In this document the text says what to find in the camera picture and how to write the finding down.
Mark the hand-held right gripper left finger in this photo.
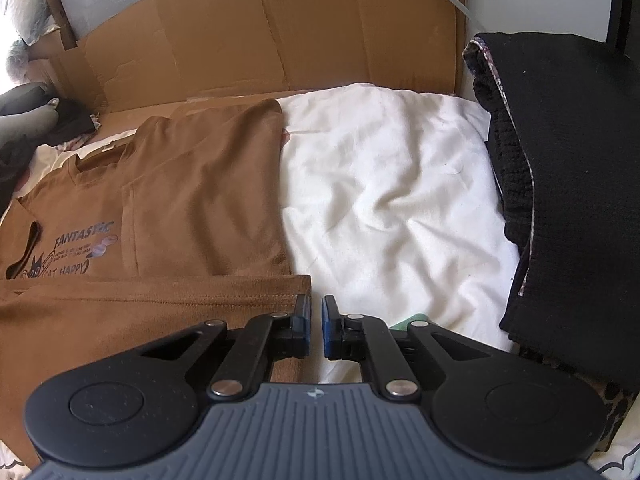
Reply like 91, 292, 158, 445
135, 294, 313, 403

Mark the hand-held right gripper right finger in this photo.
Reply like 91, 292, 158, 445
321, 295, 501, 403

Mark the brown t-shirt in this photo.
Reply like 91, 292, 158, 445
0, 98, 313, 468

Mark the bear print bedsheet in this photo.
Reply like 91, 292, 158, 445
0, 82, 640, 480

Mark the leopard print cloth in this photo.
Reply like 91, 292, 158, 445
520, 345, 640, 457

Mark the brown cardboard sheet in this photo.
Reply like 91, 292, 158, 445
30, 0, 468, 133

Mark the black waffle cloth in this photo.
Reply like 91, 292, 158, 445
462, 32, 640, 393

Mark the black crumpled garment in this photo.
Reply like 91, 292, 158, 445
0, 85, 97, 206

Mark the grey neck pillow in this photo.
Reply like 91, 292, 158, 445
0, 95, 62, 147

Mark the grey fluffy plush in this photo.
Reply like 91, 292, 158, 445
5, 37, 37, 84

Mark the white fluffy plush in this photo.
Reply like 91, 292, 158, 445
0, 0, 57, 46

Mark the dark grey equipment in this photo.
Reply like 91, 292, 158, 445
605, 0, 640, 56

